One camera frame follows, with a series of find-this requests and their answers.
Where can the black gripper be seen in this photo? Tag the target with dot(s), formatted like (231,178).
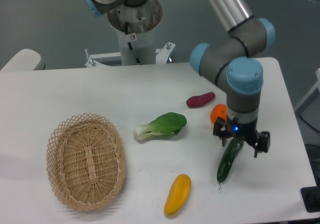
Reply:
(245,130)

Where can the green cucumber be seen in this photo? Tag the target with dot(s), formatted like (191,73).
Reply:
(228,157)

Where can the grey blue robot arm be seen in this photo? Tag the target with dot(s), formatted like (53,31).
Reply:
(231,66)

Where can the orange tangerine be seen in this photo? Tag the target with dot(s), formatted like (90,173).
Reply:
(219,111)

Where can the purple sweet potato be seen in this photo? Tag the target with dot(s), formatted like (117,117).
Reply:
(200,100)

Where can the white furniture at right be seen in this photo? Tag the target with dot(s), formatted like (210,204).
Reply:
(309,97)

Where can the green bok choy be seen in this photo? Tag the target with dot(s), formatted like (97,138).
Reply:
(169,124)

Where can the yellow mango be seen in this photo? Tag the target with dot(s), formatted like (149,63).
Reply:
(177,195)

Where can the black device at table edge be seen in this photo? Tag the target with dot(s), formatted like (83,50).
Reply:
(311,199)

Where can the woven wicker basket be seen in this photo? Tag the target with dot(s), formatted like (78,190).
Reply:
(86,162)

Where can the white chair back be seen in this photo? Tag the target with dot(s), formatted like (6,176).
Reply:
(25,60)

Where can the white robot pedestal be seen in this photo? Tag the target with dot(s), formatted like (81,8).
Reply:
(135,28)

